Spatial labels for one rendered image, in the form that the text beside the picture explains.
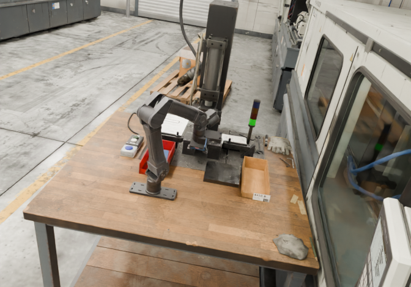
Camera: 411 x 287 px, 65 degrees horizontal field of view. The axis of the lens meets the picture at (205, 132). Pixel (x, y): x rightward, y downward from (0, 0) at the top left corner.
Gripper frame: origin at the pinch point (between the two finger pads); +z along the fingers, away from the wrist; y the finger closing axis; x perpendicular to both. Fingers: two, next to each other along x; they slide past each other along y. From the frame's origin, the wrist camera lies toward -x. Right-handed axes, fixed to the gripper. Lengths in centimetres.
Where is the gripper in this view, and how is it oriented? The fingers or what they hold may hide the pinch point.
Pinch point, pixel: (197, 147)
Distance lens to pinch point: 159.0
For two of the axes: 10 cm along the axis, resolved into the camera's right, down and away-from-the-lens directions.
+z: -0.8, 5.2, 8.5
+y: 1.6, -8.3, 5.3
